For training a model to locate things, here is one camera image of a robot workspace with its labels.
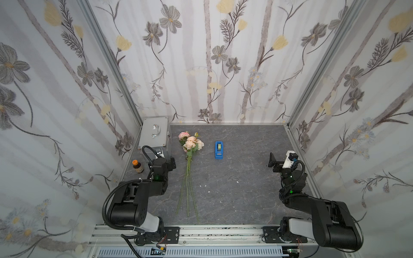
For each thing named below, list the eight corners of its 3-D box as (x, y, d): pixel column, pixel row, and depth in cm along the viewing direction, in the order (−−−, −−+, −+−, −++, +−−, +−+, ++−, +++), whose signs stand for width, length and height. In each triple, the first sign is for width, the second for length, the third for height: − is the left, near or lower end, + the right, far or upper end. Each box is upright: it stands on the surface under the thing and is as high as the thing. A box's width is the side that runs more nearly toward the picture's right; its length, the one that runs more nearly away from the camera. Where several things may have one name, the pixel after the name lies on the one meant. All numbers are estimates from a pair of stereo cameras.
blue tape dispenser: (214, 159, 104) (215, 154, 99) (214, 146, 111) (214, 141, 106) (223, 159, 104) (224, 154, 99) (222, 146, 111) (223, 141, 106)
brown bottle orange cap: (138, 174, 96) (132, 166, 89) (137, 168, 99) (132, 160, 92) (144, 172, 97) (139, 164, 90) (143, 166, 100) (138, 158, 93)
